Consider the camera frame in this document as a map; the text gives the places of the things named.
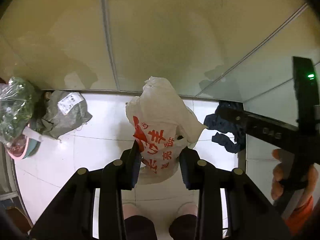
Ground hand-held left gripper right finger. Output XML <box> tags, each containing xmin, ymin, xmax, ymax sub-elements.
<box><xmin>179</xmin><ymin>147</ymin><xmax>292</xmax><ymax>240</ymax></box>

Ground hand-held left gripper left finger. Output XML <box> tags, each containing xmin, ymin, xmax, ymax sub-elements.
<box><xmin>29</xmin><ymin>140</ymin><xmax>142</xmax><ymax>240</ymax></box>

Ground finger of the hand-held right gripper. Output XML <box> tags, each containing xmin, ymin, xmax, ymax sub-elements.
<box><xmin>218</xmin><ymin>101</ymin><xmax>253</xmax><ymax>133</ymax></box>

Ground white plastic bag red print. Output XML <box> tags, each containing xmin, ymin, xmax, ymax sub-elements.
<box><xmin>125</xmin><ymin>76</ymin><xmax>208</xmax><ymax>184</ymax></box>

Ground person's right forearm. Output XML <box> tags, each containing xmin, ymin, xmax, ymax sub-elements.
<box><xmin>284</xmin><ymin>196</ymin><xmax>315</xmax><ymax>236</ymax></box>

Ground person's right hand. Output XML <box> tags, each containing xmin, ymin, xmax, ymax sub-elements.
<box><xmin>271</xmin><ymin>149</ymin><xmax>318</xmax><ymax>207</ymax></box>

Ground dark blue cloth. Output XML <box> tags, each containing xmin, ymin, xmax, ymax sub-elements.
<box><xmin>204</xmin><ymin>101</ymin><xmax>247</xmax><ymax>154</ymax></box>

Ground person's right leg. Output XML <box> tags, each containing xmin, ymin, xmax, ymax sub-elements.
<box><xmin>169</xmin><ymin>202</ymin><xmax>198</xmax><ymax>240</ymax></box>

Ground person's leg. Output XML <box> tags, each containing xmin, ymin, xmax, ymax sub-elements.
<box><xmin>169</xmin><ymin>202</ymin><xmax>198</xmax><ymax>240</ymax></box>
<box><xmin>122</xmin><ymin>203</ymin><xmax>158</xmax><ymax>240</ymax></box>

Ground person's left leg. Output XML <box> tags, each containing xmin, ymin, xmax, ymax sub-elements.
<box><xmin>122</xmin><ymin>203</ymin><xmax>158</xmax><ymax>240</ymax></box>

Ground grey bag white label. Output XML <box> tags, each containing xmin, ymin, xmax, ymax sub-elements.
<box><xmin>36</xmin><ymin>91</ymin><xmax>92</xmax><ymax>140</ymax></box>

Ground pink teal basin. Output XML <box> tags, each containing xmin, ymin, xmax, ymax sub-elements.
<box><xmin>6</xmin><ymin>127</ymin><xmax>42</xmax><ymax>160</ymax></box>

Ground bagged green vegetables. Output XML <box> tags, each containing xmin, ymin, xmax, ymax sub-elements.
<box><xmin>0</xmin><ymin>77</ymin><xmax>38</xmax><ymax>145</ymax></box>

